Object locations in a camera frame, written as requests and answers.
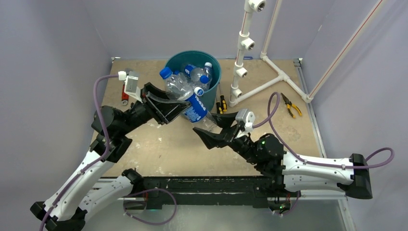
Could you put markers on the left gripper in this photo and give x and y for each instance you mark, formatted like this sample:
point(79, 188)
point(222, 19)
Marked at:
point(159, 104)

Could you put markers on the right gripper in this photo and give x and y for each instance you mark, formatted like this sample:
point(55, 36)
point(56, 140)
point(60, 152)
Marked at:
point(223, 139)

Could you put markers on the Pepsi bottle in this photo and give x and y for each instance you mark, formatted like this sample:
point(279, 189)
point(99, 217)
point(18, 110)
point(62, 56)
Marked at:
point(177, 88)
point(196, 74)

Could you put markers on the clear bottle white cap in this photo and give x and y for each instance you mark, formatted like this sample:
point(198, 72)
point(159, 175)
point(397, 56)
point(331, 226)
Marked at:
point(198, 90)

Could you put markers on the clear bottle blue-orange label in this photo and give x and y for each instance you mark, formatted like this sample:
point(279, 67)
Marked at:
point(208, 69)

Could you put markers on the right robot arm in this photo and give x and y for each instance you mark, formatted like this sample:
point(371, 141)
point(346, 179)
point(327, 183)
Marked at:
point(288, 172)

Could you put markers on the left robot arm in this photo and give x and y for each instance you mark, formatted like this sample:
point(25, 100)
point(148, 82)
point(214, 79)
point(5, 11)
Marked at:
point(74, 204)

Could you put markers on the left yellow-black screwdriver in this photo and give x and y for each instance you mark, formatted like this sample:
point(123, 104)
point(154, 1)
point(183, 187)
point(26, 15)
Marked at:
point(219, 106)

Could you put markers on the yellow-black screwdriver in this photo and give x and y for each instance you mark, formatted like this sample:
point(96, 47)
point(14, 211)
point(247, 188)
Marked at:
point(223, 103)
point(219, 106)

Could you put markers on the right yellow-black screwdriver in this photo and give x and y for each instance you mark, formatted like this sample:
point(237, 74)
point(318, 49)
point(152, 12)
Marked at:
point(223, 103)

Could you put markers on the white PVC pipe stand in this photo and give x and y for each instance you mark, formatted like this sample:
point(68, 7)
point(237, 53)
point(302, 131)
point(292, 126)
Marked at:
point(244, 44)

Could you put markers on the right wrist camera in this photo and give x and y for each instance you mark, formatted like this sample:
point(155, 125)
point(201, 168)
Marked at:
point(245, 119)

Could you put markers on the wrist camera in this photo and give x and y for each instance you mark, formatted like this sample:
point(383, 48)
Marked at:
point(130, 80)
point(245, 119)

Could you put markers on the red handled adjustable wrench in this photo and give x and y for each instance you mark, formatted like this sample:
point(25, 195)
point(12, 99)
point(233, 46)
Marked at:
point(124, 95)

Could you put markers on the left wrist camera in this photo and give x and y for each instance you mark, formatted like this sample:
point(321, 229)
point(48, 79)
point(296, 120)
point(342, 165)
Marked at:
point(130, 80)

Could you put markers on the yellow handled pliers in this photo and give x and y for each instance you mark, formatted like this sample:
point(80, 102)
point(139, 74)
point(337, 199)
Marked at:
point(290, 105)

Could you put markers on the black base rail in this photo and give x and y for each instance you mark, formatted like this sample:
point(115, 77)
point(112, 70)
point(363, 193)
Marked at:
point(255, 191)

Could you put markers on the white pipe on wall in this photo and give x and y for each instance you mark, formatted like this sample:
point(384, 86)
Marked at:
point(282, 76)

